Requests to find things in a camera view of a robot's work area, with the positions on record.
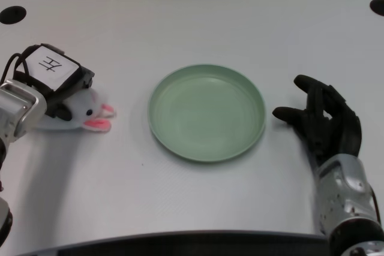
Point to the green round plate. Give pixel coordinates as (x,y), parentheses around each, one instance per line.
(207,112)

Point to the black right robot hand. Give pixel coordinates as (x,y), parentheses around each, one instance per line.
(327,127)

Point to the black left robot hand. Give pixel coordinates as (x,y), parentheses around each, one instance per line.
(55,79)

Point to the white plush rabbit doll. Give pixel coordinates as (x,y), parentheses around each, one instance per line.
(87,112)

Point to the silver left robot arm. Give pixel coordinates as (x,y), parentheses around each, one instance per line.
(16,124)

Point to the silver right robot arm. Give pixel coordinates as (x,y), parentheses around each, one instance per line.
(348,205)

